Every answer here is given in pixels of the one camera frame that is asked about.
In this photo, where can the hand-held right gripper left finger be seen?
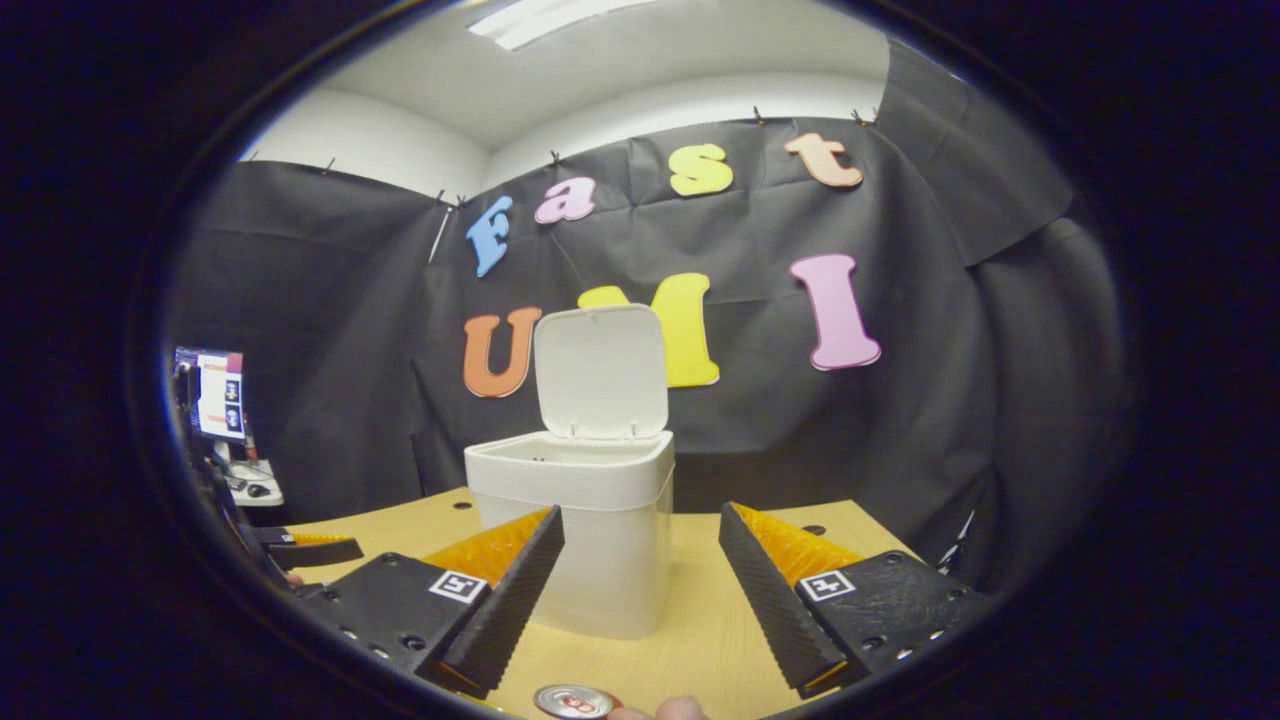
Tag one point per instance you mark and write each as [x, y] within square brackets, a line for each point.
[510, 590]

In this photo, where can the white desktop garbage bin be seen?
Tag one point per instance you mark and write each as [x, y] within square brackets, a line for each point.
[600, 480]

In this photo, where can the ceiling light panel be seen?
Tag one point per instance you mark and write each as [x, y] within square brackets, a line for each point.
[540, 20]

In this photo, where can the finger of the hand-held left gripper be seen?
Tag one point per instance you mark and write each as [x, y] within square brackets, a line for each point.
[310, 552]

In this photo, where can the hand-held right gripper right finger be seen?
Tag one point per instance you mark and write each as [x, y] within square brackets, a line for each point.
[768, 600]

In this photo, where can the computer monitor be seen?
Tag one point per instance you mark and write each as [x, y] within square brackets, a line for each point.
[220, 392]

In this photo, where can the white side table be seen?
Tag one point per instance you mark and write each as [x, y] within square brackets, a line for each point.
[262, 475]

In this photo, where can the wooden desktop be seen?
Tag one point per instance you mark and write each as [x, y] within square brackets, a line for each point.
[700, 620]

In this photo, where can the silver red pop can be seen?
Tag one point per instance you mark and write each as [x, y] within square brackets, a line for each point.
[573, 702]

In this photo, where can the black backdrop cloth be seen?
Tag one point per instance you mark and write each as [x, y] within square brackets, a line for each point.
[800, 440]

